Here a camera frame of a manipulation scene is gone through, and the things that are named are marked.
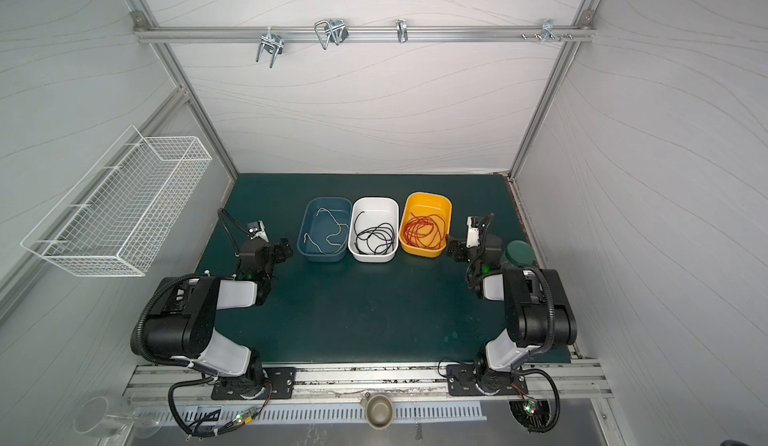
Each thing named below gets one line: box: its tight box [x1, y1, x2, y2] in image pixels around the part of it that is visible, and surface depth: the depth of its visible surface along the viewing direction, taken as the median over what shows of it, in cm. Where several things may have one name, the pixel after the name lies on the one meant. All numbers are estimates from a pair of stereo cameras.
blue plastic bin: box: [297, 197, 352, 263], surface depth 105 cm
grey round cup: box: [360, 394, 394, 430], surface depth 70 cm
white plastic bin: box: [347, 196, 400, 263], surface depth 103 cm
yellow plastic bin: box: [399, 192, 452, 258], surface depth 106 cm
